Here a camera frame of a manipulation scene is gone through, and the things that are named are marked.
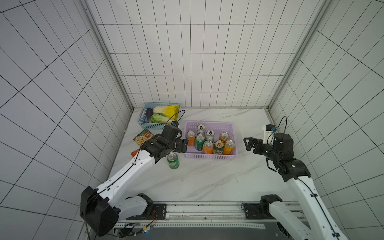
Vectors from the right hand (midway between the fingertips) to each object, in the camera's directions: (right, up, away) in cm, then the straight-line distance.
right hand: (246, 139), depth 75 cm
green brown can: (-12, -6, +10) cm, 17 cm away
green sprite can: (-38, -13, +6) cm, 41 cm away
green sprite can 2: (-23, -3, +13) cm, 27 cm away
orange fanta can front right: (-6, -5, +10) cm, 13 cm away
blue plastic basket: (-65, +10, +32) cm, 73 cm away
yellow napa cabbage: (-43, +17, +32) cm, 56 cm away
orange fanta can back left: (-29, -1, +15) cm, 32 cm away
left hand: (-37, -4, +4) cm, 37 cm away
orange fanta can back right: (-8, 0, +15) cm, 17 cm away
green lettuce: (-52, +11, +31) cm, 61 cm away
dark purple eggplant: (-61, +16, +38) cm, 74 cm away
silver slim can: (-17, 0, +12) cm, 21 cm away
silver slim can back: (-22, +4, +15) cm, 27 cm away
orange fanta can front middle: (-19, -6, +10) cm, 22 cm away
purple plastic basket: (-10, +5, +28) cm, 31 cm away
